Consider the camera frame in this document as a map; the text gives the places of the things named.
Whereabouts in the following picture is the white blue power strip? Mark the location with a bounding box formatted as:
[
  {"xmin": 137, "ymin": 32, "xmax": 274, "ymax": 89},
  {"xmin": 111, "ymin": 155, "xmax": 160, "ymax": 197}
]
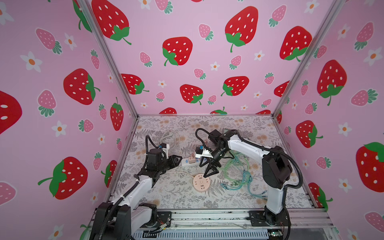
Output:
[{"xmin": 181, "ymin": 158, "xmax": 200, "ymax": 167}]

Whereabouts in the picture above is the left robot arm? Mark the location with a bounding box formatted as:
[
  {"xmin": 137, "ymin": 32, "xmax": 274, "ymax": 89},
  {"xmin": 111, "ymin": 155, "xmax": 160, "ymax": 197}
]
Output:
[{"xmin": 89, "ymin": 135, "xmax": 183, "ymax": 240}]

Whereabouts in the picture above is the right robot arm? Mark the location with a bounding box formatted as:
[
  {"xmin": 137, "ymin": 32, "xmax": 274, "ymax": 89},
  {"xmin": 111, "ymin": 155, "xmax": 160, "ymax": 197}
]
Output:
[{"xmin": 195, "ymin": 128, "xmax": 304, "ymax": 226}]

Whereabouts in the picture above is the round pink power socket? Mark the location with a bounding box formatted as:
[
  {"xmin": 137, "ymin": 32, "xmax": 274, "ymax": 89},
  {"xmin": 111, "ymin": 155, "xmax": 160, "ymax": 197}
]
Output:
[{"xmin": 193, "ymin": 174, "xmax": 211, "ymax": 193}]

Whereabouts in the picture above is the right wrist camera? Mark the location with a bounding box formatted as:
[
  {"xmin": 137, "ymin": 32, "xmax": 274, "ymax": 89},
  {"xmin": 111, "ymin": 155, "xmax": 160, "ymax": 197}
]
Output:
[{"xmin": 195, "ymin": 146, "xmax": 213, "ymax": 159}]

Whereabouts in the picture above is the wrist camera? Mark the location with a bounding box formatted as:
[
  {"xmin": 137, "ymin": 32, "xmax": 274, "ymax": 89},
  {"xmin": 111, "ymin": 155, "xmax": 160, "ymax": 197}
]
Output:
[
  {"xmin": 195, "ymin": 146, "xmax": 213, "ymax": 159},
  {"xmin": 159, "ymin": 143, "xmax": 170, "ymax": 159}
]

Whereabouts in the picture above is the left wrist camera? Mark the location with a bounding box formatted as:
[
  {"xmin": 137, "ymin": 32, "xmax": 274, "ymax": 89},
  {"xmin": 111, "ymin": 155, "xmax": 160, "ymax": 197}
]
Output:
[{"xmin": 159, "ymin": 143, "xmax": 170, "ymax": 159}]

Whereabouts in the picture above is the white power strip cord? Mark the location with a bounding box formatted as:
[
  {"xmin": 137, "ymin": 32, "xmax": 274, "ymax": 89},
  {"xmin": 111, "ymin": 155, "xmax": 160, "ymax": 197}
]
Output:
[{"xmin": 149, "ymin": 129, "xmax": 196, "ymax": 178}]

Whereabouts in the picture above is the green cable bundle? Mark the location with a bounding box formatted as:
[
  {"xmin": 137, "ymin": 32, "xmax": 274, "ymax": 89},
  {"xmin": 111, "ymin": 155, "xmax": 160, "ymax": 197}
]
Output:
[{"xmin": 220, "ymin": 151, "xmax": 271, "ymax": 200}]

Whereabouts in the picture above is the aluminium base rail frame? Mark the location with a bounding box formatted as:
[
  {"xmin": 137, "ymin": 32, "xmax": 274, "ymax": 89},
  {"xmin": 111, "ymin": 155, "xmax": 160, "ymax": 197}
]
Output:
[{"xmin": 125, "ymin": 208, "xmax": 341, "ymax": 240}]

